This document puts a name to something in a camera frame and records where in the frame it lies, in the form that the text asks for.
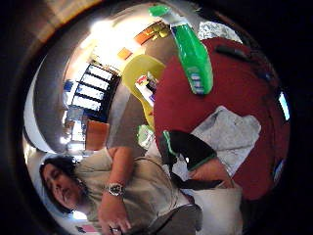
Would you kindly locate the silver wristwatch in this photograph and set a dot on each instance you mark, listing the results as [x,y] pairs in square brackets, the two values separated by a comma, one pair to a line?
[115,189]

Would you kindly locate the crumpled silver foil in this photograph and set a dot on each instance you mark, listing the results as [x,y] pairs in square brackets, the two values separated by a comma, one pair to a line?
[215,31]

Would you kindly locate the grey cleaning cloth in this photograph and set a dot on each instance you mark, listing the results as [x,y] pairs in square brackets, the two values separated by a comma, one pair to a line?
[231,137]

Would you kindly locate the colourful box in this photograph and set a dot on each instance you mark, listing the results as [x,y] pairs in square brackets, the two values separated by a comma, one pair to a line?
[145,88]

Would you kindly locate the orange wall picture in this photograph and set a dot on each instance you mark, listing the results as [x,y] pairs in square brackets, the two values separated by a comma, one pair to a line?
[151,32]

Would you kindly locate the green spray bottle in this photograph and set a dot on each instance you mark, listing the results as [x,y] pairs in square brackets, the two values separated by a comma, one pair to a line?
[194,58]

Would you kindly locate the window with dark frame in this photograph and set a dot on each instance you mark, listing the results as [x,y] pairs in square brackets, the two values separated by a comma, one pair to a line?
[93,89]

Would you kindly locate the small orange square picture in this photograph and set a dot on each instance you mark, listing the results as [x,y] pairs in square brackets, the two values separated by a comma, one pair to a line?
[124,53]

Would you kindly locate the green and white packet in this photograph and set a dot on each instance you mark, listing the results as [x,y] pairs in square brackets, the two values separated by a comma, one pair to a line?
[145,136]

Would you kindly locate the bright screen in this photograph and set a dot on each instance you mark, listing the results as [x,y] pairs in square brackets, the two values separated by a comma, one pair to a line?
[284,106]

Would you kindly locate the the person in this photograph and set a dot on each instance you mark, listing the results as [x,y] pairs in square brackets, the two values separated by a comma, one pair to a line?
[146,189]

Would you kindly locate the orange board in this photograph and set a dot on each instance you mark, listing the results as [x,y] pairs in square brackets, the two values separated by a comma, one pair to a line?
[97,134]

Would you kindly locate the yellow plastic chair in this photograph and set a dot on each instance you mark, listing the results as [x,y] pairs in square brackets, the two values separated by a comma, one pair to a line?
[138,70]

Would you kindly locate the black remote control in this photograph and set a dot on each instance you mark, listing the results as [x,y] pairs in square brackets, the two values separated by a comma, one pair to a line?
[232,52]

